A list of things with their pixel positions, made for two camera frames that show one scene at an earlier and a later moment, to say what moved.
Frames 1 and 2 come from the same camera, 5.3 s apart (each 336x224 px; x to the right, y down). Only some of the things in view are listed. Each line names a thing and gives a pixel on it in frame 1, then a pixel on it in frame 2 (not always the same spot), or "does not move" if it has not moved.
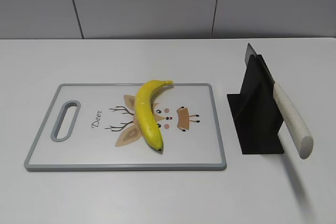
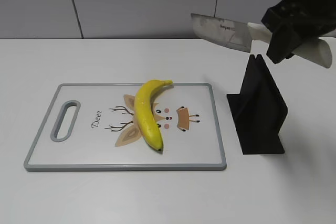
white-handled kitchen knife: [299, 134] -> [239, 35]
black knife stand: [256, 112] does not move
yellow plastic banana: [145, 115] does not move
